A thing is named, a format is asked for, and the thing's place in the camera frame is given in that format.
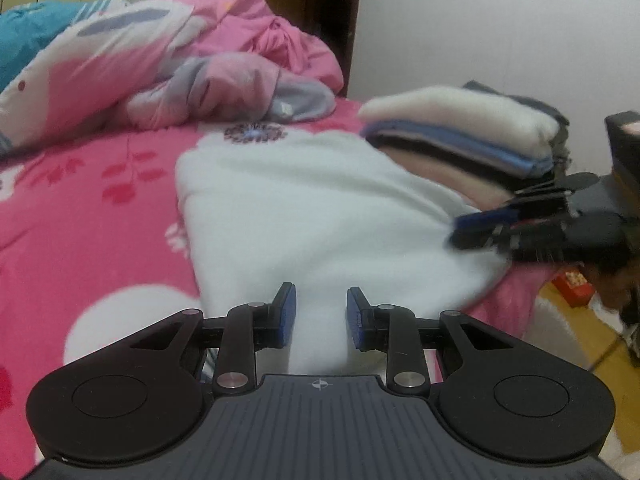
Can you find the pink floral blanket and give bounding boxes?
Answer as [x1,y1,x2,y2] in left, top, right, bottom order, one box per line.
[0,95,561,466]

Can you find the dark wooden door frame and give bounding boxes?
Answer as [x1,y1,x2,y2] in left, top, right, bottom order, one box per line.
[250,0,363,98]

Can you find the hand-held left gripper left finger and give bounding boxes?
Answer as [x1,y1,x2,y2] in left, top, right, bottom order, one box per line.
[129,282,298,397]

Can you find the blue patterned quilt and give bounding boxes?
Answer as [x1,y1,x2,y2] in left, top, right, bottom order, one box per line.
[0,0,96,93]

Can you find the blue folded garment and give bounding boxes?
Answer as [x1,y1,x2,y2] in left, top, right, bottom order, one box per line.
[365,120,556,177]

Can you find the white round rug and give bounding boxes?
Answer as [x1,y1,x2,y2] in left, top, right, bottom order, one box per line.
[525,295,601,376]

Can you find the pink and grey garment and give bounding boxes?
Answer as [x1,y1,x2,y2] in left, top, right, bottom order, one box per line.
[125,55,337,130]

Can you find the white fleece garment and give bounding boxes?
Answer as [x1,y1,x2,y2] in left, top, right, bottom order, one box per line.
[175,132,516,376]

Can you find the beige pink folded garment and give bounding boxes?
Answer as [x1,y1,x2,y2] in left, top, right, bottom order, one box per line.
[390,149,518,211]

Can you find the red box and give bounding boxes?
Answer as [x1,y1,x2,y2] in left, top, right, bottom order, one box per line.
[550,267,593,308]

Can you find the pink and white patterned quilt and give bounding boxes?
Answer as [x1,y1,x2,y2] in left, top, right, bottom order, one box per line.
[0,0,198,146]

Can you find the stack of folded clothes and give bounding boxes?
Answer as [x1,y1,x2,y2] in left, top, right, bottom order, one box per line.
[360,85,558,161]

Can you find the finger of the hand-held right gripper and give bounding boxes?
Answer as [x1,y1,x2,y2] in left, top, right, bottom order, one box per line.
[446,219,576,265]
[452,172,601,233]

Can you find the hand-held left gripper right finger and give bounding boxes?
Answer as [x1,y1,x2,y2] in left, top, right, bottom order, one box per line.
[346,286,516,397]

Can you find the pink dotted quilt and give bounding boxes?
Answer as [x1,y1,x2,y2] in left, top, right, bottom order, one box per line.
[145,0,346,98]

